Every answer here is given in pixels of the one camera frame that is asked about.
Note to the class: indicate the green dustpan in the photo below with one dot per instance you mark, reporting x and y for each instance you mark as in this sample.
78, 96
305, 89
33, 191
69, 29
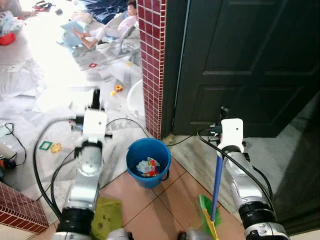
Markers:
107, 217

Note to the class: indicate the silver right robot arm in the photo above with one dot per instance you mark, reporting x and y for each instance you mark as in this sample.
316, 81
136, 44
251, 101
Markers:
252, 192

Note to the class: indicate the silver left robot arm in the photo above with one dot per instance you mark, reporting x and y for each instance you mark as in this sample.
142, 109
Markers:
84, 185

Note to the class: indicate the small orange toy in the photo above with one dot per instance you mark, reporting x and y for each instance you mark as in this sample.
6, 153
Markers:
118, 89

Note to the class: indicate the white round basin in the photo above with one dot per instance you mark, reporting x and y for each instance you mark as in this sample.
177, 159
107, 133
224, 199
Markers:
135, 100

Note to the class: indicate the dark panelled door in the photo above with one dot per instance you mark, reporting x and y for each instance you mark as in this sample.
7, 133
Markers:
245, 65

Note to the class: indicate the red tiled pillar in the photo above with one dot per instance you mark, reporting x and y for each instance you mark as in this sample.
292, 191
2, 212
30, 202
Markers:
151, 65

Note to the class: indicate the grey child chair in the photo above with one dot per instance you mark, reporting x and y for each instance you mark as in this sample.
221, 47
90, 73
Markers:
127, 42

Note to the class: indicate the light blue picture book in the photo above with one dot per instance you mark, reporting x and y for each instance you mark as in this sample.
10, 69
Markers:
72, 34

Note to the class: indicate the sitting child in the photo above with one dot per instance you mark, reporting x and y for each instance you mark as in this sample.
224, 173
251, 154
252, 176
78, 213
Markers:
112, 31

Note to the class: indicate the crumpled wrapper trash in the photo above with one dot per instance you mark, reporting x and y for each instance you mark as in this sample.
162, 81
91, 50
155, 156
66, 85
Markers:
149, 167

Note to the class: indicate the dark blue sofa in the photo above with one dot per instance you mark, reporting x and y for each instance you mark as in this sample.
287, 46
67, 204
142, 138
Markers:
107, 10

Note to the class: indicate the blue plastic bucket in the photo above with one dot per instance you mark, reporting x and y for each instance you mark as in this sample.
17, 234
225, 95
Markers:
145, 177

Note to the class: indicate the red plastic container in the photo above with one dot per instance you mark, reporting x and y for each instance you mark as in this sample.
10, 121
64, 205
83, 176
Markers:
7, 39

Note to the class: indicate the grey right robot leg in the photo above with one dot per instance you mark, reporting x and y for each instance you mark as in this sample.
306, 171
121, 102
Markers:
189, 235

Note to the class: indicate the grey robot leg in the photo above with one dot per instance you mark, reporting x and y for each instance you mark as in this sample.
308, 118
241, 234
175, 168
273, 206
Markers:
189, 235
120, 235

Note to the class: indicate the grey left robot leg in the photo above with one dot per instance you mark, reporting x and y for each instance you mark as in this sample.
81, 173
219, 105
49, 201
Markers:
120, 235

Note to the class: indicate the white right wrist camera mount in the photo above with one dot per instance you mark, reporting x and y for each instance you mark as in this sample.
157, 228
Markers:
232, 132

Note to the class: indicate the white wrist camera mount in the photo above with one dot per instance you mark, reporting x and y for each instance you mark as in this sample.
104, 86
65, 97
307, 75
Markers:
95, 125
232, 132

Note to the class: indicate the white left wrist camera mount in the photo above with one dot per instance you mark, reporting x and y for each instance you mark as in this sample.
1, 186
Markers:
95, 125

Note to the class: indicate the red square frame tile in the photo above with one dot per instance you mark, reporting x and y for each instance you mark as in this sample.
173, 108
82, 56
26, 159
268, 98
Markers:
90, 65

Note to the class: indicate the yellow square frame tile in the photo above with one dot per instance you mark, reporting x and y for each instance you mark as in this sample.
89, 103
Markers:
52, 148

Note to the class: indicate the green square frame tile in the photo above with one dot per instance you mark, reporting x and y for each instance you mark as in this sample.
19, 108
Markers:
41, 146

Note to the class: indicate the low red tiled wall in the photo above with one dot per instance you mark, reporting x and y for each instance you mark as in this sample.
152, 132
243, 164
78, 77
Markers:
20, 207

